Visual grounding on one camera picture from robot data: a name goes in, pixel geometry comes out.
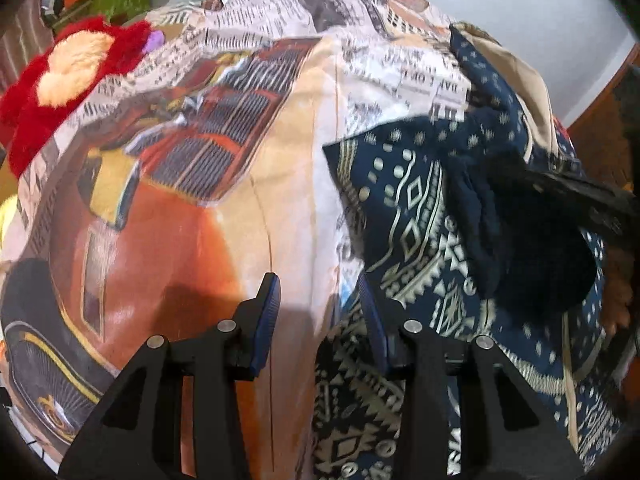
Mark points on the person's right hand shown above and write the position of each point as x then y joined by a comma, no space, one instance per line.
617,295

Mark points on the wooden furniture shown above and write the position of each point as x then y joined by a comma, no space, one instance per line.
602,135

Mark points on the striped curtain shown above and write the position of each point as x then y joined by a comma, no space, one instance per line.
20,45

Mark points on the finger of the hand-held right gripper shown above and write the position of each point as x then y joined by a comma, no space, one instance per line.
545,177

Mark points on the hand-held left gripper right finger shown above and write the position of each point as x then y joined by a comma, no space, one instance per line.
375,325

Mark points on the printed bed blanket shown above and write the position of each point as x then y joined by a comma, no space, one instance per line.
200,260

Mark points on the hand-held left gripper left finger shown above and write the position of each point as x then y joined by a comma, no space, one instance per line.
267,320

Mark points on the red plush toy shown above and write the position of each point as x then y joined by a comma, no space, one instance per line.
45,105

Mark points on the navy patterned garment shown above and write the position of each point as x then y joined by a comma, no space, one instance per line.
410,200

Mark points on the yellow plush pillow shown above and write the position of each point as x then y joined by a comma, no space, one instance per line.
6,220

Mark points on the green bag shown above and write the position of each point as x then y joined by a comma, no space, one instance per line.
107,2

